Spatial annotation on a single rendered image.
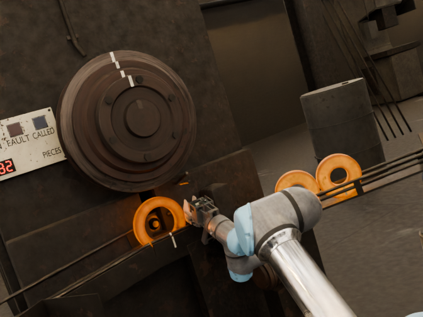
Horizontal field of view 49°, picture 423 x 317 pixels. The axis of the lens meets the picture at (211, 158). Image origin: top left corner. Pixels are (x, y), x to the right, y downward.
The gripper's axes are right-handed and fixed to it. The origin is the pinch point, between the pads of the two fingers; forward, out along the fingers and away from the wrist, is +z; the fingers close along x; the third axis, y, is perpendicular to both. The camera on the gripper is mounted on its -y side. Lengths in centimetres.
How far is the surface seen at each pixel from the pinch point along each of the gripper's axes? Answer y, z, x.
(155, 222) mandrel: -4.0, 4.7, 11.0
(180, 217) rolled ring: -0.6, -3.8, 5.0
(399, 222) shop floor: -89, 26, -158
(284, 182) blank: 6.0, -19.3, -29.6
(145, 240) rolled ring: -2.9, -4.5, 19.5
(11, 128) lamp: 39, 21, 46
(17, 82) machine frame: 52, 28, 39
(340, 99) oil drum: -44, 131, -218
